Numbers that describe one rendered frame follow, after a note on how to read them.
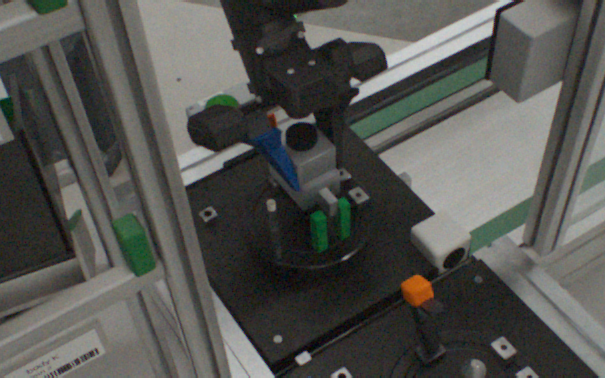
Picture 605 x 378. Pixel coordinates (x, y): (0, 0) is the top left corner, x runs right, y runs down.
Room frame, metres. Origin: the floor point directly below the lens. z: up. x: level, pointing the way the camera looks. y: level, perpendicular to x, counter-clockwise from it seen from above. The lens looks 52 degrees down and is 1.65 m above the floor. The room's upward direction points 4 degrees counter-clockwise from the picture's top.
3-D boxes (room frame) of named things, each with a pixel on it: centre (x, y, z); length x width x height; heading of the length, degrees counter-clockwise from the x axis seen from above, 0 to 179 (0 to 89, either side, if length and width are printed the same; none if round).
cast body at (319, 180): (0.54, 0.00, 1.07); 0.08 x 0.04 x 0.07; 30
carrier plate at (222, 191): (0.55, 0.00, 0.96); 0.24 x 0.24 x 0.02; 30
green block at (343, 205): (0.52, -0.03, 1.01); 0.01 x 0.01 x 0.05; 30
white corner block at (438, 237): (0.51, -0.13, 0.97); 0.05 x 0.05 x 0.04; 30
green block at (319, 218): (0.50, -0.01, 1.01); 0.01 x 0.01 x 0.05; 30
